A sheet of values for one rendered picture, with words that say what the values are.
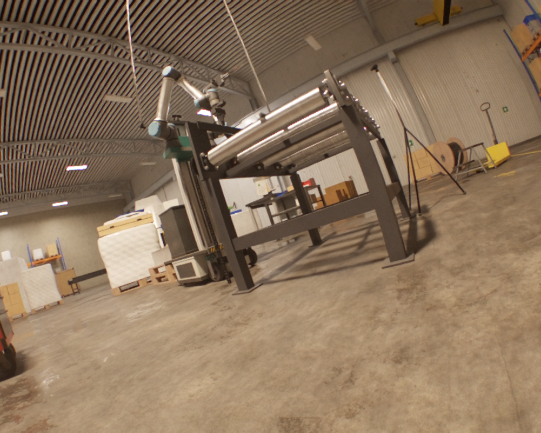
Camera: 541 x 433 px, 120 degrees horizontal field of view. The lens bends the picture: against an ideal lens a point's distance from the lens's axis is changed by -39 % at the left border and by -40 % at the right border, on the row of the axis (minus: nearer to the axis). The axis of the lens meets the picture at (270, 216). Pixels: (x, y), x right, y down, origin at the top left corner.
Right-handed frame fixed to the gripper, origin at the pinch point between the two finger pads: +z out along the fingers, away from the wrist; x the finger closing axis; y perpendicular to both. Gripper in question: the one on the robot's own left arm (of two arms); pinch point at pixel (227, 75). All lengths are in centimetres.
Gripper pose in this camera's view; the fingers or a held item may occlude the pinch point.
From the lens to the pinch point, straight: 279.6
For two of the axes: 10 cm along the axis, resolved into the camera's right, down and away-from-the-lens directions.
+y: 5.2, -1.6, 8.4
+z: 7.9, -2.8, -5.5
